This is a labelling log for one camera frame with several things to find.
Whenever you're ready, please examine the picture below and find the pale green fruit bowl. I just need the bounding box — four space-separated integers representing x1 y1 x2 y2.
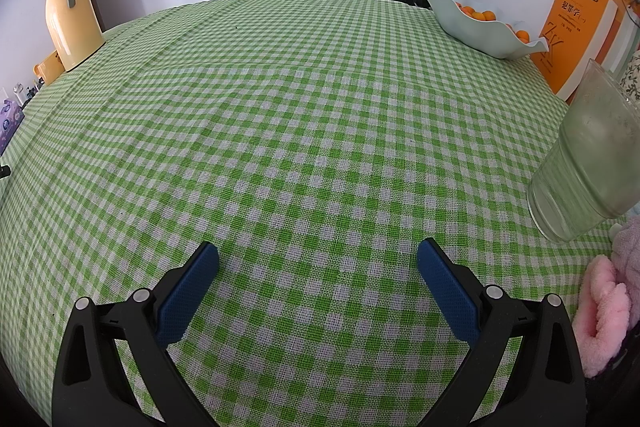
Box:
416 0 551 60

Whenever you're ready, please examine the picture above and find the orange textbook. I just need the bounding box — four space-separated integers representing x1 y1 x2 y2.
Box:
587 0 637 75
529 0 621 104

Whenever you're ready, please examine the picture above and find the grey pink fluffy cloth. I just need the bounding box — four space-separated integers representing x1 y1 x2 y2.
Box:
611 216 640 269

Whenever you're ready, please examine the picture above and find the person's right forearm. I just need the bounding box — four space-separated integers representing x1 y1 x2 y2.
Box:
571 255 632 379

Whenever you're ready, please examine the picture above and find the floral print ceramic jar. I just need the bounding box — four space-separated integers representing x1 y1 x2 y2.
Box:
619 48 640 104

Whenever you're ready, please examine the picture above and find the yellow thermos jug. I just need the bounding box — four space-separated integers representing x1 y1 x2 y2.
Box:
44 0 107 72

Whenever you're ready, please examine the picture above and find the yellow ceramic cup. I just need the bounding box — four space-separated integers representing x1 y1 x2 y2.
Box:
33 49 67 86

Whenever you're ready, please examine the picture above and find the pile of oranges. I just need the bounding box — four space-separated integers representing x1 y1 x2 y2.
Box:
457 4 531 44

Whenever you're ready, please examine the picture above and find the green checked tablecloth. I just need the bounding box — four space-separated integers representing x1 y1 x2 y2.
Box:
0 0 632 427

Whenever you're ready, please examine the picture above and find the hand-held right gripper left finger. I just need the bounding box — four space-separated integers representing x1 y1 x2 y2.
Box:
51 241 220 427

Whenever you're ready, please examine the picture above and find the purple tissue pack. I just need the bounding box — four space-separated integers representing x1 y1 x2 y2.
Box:
0 98 26 156

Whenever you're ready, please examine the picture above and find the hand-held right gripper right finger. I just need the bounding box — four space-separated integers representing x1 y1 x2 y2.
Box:
416 237 587 427

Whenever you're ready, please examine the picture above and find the clear glass cup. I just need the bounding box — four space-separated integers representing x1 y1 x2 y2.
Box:
526 58 640 244

